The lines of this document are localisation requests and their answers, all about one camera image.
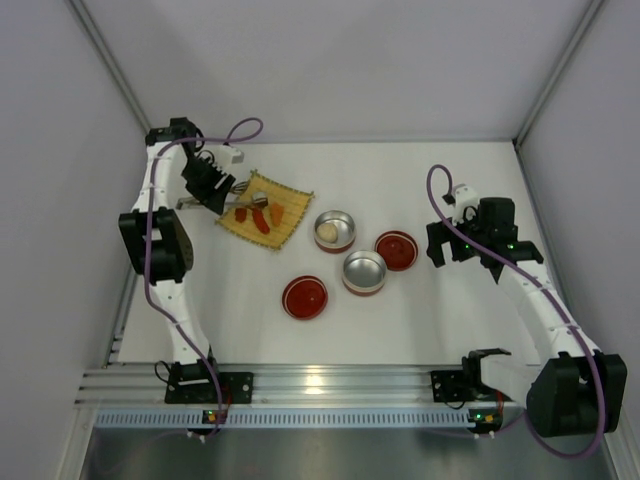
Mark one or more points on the red sausage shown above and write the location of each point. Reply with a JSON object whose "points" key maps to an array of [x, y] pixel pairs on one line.
{"points": [[260, 221]]}

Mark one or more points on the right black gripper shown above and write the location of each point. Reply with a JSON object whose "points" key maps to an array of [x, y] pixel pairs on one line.
{"points": [[445, 240]]}

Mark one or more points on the orange fried piece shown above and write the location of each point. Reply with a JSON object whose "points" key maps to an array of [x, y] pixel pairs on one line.
{"points": [[276, 213]]}

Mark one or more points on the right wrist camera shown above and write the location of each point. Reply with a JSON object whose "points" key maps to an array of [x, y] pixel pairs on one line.
{"points": [[465, 202]]}

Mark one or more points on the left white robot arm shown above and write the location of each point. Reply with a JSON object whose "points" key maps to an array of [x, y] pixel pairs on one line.
{"points": [[158, 245]]}

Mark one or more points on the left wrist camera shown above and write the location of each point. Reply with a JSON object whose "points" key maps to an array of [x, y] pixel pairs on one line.
{"points": [[229, 155]]}

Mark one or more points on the rice ball with seaweed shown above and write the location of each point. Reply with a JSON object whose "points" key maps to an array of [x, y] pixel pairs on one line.
{"points": [[260, 199]]}

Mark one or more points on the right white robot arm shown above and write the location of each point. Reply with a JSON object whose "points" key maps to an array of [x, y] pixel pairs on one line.
{"points": [[574, 388]]}

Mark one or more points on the near steel red bowl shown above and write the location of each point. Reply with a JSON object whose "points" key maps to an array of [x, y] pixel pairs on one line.
{"points": [[364, 272]]}

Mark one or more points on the red lid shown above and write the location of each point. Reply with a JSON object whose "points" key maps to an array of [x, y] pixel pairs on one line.
{"points": [[398, 249], [304, 298]]}

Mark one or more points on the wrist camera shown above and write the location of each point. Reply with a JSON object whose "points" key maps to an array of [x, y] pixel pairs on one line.
{"points": [[465, 202], [229, 155]]}

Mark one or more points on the right red lid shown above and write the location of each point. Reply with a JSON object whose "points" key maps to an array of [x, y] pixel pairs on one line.
{"points": [[398, 249]]}

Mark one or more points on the left red lid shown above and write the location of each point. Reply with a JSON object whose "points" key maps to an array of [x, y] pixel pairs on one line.
{"points": [[304, 298]]}

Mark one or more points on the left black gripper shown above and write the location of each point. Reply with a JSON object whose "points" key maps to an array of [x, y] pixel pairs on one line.
{"points": [[212, 183]]}

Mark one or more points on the metal tongs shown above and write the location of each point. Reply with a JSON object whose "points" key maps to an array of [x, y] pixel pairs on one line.
{"points": [[237, 189]]}

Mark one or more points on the slotted cable duct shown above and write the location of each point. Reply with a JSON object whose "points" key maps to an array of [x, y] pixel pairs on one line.
{"points": [[287, 418]]}

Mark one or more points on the bamboo mat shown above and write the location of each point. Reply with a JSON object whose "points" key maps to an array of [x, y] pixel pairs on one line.
{"points": [[295, 203]]}

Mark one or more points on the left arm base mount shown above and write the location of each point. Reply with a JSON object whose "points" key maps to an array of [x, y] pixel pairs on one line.
{"points": [[193, 384]]}

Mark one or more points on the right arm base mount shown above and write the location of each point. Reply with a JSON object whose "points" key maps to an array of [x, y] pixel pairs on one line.
{"points": [[463, 385]]}

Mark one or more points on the round white bun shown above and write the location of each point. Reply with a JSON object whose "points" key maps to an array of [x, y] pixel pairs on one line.
{"points": [[327, 232]]}

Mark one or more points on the steel red bowl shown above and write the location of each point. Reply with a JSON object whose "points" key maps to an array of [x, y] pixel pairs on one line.
{"points": [[364, 272], [346, 229]]}

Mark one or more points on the far steel red bowl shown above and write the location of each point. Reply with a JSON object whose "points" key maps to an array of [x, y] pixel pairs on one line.
{"points": [[346, 229]]}

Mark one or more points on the aluminium rail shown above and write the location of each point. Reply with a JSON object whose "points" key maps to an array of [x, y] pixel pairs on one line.
{"points": [[296, 386]]}

